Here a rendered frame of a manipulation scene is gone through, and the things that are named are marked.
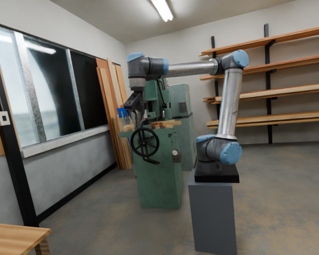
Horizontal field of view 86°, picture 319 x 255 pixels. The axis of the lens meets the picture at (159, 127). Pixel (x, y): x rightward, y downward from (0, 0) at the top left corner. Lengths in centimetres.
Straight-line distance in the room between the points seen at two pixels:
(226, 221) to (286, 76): 344
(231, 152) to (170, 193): 103
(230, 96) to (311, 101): 340
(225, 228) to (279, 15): 396
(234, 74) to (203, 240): 121
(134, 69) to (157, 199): 152
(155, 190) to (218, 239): 80
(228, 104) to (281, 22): 343
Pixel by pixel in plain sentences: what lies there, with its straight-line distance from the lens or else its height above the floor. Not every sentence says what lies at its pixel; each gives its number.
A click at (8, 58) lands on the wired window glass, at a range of 255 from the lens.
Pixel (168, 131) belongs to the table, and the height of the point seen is 87.
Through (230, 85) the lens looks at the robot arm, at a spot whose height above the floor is 121.
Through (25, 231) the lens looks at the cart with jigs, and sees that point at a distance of 139.
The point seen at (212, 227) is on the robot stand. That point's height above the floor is 22.
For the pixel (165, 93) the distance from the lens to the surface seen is 205.
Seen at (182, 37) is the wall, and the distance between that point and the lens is 436.
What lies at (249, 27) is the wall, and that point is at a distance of 437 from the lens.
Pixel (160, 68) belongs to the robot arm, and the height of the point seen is 134.
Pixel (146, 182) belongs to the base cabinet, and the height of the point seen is 31.
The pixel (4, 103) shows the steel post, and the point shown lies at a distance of 221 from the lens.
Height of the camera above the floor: 116
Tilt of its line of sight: 8 degrees down
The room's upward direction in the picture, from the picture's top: 7 degrees counter-clockwise
